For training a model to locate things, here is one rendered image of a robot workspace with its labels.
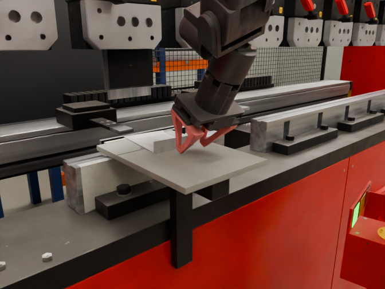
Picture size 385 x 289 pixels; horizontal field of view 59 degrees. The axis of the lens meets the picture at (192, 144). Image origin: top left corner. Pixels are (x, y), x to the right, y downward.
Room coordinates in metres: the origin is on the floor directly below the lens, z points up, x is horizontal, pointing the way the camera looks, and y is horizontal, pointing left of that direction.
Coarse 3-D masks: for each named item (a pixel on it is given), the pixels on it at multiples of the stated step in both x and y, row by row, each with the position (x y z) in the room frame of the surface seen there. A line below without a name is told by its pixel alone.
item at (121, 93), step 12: (108, 60) 0.65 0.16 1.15; (120, 60) 0.66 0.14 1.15; (132, 60) 0.68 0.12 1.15; (144, 60) 0.70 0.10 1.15; (108, 72) 0.64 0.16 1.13; (120, 72) 0.66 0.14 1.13; (132, 72) 0.68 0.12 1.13; (144, 72) 0.70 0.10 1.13; (108, 84) 0.65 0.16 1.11; (120, 84) 0.66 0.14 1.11; (132, 84) 0.68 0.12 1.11; (144, 84) 0.70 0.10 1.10; (108, 96) 0.65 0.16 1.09; (120, 96) 0.67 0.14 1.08; (132, 96) 0.69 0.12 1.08
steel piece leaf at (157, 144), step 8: (152, 136) 0.67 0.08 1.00; (160, 136) 0.67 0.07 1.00; (168, 136) 0.67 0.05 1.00; (184, 136) 0.60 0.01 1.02; (144, 144) 0.61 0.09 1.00; (152, 144) 0.61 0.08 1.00; (160, 144) 0.57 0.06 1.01; (168, 144) 0.58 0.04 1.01; (192, 144) 0.61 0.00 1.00; (152, 152) 0.57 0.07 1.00; (160, 152) 0.57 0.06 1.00
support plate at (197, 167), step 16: (112, 144) 0.62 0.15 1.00; (128, 144) 0.62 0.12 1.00; (128, 160) 0.53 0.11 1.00; (144, 160) 0.53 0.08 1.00; (160, 160) 0.53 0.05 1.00; (176, 160) 0.53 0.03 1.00; (192, 160) 0.53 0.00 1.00; (208, 160) 0.53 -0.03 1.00; (224, 160) 0.53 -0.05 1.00; (240, 160) 0.53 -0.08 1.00; (256, 160) 0.53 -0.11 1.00; (160, 176) 0.46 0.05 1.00; (176, 176) 0.46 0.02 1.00; (192, 176) 0.46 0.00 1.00; (208, 176) 0.46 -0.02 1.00; (224, 176) 0.46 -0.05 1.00
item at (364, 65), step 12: (348, 48) 2.52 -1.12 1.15; (360, 48) 2.46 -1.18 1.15; (372, 48) 2.40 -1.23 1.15; (384, 48) 2.34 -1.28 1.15; (348, 60) 2.52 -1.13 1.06; (360, 60) 2.45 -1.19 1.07; (372, 60) 2.39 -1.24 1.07; (384, 60) 2.33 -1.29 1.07; (348, 72) 2.51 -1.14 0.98; (360, 72) 2.44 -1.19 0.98; (372, 72) 2.38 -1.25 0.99; (384, 72) 2.32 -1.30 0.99; (360, 84) 2.43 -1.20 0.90; (372, 84) 2.37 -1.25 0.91; (384, 84) 2.31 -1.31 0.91
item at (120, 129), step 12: (60, 108) 0.86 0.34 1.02; (72, 108) 0.81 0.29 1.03; (84, 108) 0.82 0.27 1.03; (96, 108) 0.84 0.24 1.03; (108, 108) 0.86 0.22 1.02; (60, 120) 0.85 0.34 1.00; (72, 120) 0.79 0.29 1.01; (84, 120) 0.81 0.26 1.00; (96, 120) 0.80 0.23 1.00; (108, 120) 0.80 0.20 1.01; (120, 132) 0.70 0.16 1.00
